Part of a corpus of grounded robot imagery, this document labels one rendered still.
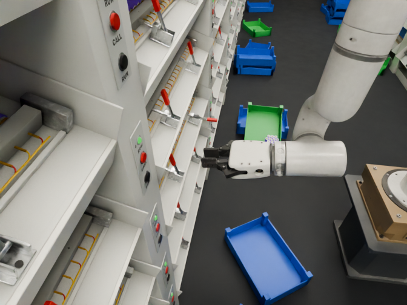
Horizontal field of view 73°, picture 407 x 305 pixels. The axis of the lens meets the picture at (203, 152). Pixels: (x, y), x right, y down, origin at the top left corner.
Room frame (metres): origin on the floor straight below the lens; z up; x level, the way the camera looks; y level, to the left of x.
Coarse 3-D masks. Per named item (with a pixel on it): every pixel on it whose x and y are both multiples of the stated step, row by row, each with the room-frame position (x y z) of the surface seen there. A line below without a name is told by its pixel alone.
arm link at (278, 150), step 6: (276, 144) 0.49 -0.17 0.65; (282, 144) 0.49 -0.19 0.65; (276, 150) 0.47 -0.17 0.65; (282, 150) 0.47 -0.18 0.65; (276, 156) 0.46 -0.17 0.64; (282, 156) 0.46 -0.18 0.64; (276, 162) 0.45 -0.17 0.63; (282, 162) 0.45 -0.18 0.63; (276, 168) 0.45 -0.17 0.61; (282, 168) 0.45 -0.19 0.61; (276, 174) 0.45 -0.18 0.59; (282, 174) 0.44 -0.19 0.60
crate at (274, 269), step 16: (256, 224) 0.67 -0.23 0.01; (240, 240) 0.60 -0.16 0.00; (256, 240) 0.60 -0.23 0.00; (272, 240) 0.60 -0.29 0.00; (240, 256) 0.53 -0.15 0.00; (256, 256) 0.53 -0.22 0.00; (272, 256) 0.53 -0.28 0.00; (288, 256) 0.52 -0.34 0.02; (256, 272) 0.46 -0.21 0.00; (272, 272) 0.46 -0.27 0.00; (288, 272) 0.46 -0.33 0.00; (304, 272) 0.45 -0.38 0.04; (256, 288) 0.38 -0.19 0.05; (272, 288) 0.40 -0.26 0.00; (288, 288) 0.40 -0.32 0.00
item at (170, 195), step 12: (192, 96) 0.93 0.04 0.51; (204, 96) 0.94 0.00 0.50; (192, 108) 0.85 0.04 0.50; (204, 108) 0.88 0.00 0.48; (180, 132) 0.71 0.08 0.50; (192, 132) 0.73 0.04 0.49; (180, 144) 0.66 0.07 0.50; (192, 144) 0.67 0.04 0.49; (180, 156) 0.61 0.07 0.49; (180, 168) 0.56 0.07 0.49; (168, 180) 0.51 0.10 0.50; (168, 192) 0.47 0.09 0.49; (180, 192) 0.48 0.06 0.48; (168, 204) 0.43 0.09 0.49; (168, 216) 0.40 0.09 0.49; (168, 228) 0.34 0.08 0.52
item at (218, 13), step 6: (216, 0) 1.48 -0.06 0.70; (222, 0) 1.47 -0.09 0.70; (228, 0) 1.57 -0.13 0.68; (216, 6) 1.41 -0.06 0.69; (222, 6) 1.45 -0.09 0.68; (216, 12) 1.34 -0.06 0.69; (222, 12) 1.37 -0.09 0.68; (216, 18) 1.20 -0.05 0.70; (216, 24) 1.20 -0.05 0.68; (216, 30) 1.03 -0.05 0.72
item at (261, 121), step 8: (248, 104) 1.37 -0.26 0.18; (248, 112) 1.39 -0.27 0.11; (256, 112) 1.39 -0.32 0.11; (264, 112) 1.39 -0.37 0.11; (272, 112) 1.38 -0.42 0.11; (280, 112) 1.35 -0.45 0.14; (248, 120) 1.34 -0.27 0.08; (256, 120) 1.33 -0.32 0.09; (264, 120) 1.33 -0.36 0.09; (272, 120) 1.33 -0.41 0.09; (280, 120) 1.29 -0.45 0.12; (248, 128) 1.29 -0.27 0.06; (256, 128) 1.28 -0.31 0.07; (264, 128) 1.28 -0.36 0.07; (272, 128) 1.28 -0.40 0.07; (280, 128) 1.23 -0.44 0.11; (248, 136) 1.24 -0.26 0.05; (256, 136) 1.23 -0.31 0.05; (264, 136) 1.23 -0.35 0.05; (280, 136) 1.18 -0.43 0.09
